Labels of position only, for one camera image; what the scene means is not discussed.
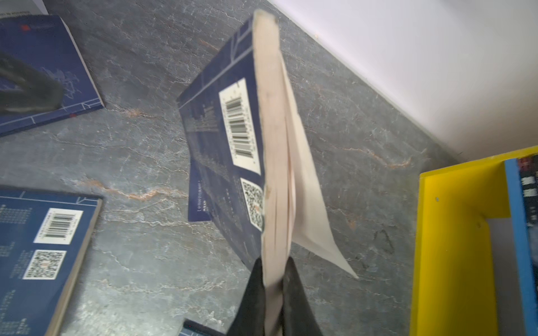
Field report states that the yellow pink blue shelf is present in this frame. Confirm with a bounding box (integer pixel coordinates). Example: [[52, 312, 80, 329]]
[[409, 147, 537, 335]]

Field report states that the white paper file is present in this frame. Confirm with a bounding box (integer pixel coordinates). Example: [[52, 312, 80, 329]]
[[0, 0, 48, 19]]

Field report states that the dark blue thin book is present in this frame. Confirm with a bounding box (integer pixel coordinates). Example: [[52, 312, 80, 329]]
[[1, 15, 105, 136]]

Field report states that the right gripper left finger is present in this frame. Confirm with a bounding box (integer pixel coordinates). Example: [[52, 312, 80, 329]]
[[226, 258, 266, 336]]

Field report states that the black wolf-eyes book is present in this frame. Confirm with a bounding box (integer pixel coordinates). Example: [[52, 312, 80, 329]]
[[518, 154, 537, 290]]

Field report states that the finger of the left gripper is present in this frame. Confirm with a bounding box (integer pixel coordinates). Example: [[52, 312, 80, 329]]
[[1, 53, 64, 114]]

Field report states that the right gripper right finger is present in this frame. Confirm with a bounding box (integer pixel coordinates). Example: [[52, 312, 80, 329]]
[[282, 257, 322, 336]]

